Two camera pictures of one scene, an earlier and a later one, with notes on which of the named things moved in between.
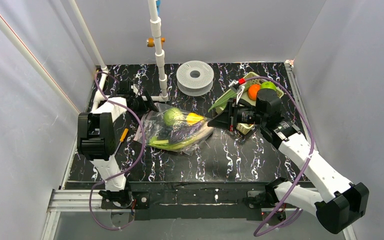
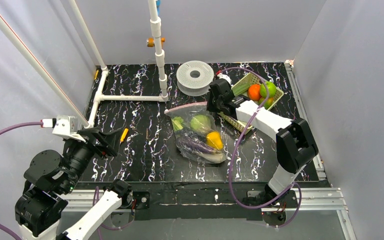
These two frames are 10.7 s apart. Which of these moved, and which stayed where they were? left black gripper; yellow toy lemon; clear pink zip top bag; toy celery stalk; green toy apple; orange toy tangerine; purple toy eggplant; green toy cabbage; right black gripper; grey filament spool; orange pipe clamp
Moved: purple toy eggplant; green toy cabbage; clear pink zip top bag; left black gripper; toy celery stalk; yellow toy lemon; right black gripper
Stayed: orange pipe clamp; grey filament spool; orange toy tangerine; green toy apple
